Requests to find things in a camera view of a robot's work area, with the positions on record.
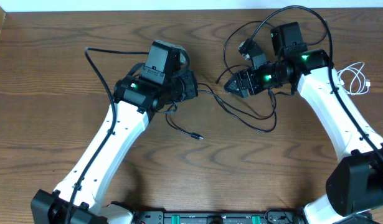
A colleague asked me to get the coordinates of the white cable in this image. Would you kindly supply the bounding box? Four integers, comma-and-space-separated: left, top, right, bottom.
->
336, 61, 372, 96

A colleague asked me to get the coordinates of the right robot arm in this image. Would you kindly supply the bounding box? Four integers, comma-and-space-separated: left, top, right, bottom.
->
224, 22, 383, 223

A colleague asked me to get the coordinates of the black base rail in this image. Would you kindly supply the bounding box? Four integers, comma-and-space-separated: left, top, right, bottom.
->
128, 210, 374, 224

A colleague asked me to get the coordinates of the short black cable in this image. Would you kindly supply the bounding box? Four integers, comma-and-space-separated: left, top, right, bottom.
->
164, 82, 278, 141

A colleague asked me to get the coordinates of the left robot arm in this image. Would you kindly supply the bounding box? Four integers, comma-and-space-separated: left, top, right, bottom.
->
31, 40, 197, 223

